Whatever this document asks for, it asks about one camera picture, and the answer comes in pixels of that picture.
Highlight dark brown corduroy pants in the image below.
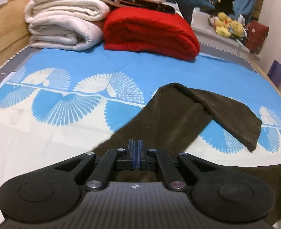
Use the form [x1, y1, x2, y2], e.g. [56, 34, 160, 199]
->
[93, 83, 281, 225]

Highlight blue white patterned bedsheet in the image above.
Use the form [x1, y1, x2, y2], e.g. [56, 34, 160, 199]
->
[0, 44, 281, 224]

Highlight purple bag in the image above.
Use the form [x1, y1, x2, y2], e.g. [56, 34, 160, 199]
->
[267, 60, 281, 87]

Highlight yellow plush toy pile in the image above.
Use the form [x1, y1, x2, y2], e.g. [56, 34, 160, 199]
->
[209, 12, 247, 38]

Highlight folded cream white quilt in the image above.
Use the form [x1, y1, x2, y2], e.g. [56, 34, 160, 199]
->
[25, 0, 110, 51]

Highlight folded red fuzzy blanket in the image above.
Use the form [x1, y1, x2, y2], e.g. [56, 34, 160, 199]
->
[103, 7, 200, 61]

